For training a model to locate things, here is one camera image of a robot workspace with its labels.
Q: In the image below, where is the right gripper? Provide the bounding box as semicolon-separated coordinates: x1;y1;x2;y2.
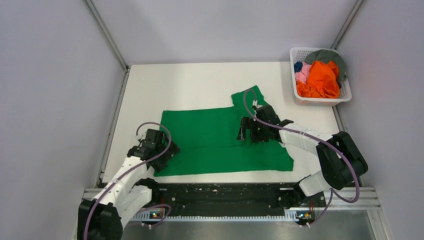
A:
236;116;269;142

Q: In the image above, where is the green t-shirt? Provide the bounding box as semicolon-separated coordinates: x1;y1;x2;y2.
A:
154;85;294;177

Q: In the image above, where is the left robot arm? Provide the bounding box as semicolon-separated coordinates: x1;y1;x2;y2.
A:
76;126;180;240

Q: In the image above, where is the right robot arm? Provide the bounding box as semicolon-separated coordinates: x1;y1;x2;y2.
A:
237;101;369;206

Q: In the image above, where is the pink garment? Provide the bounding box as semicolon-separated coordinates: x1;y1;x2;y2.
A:
294;62;311;84

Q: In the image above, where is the dark blue garment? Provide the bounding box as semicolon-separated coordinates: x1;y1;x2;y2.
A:
293;61;304;73

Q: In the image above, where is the orange t-shirt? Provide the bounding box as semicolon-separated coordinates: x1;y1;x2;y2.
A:
296;61;341;99

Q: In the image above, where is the grey-green garment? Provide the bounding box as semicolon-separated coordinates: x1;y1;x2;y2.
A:
304;49;348;82

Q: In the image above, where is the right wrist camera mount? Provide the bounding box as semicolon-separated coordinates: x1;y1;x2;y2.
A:
252;100;263;111

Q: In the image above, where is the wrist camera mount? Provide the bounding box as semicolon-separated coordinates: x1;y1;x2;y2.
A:
252;100;263;111
134;131;147;142

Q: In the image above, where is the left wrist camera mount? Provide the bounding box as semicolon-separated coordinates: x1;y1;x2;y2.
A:
134;131;147;142

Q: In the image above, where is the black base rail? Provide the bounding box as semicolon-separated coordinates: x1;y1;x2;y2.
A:
146;183;326;218

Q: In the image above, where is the white cable duct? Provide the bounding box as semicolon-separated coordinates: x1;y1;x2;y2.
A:
130;210;300;223

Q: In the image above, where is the right corner aluminium post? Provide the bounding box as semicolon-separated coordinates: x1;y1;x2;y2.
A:
330;0;367;50

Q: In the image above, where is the corner aluminium post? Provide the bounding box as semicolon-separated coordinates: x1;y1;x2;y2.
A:
82;0;129;72
330;0;367;50

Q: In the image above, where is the left corner aluminium post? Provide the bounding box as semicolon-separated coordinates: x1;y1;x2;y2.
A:
82;0;129;72

